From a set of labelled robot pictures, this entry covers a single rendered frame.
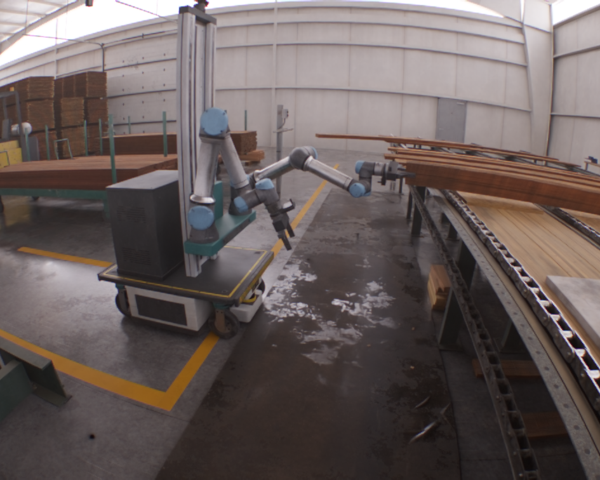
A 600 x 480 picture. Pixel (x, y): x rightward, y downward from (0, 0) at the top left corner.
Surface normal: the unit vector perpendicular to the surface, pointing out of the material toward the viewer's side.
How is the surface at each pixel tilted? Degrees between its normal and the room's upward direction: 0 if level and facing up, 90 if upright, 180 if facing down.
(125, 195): 90
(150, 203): 90
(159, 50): 90
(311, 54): 86
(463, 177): 113
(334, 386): 0
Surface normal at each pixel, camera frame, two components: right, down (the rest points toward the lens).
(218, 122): 0.23, 0.21
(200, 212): 0.18, 0.47
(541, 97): -0.20, 0.33
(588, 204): -0.33, 0.65
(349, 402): 0.03, -0.94
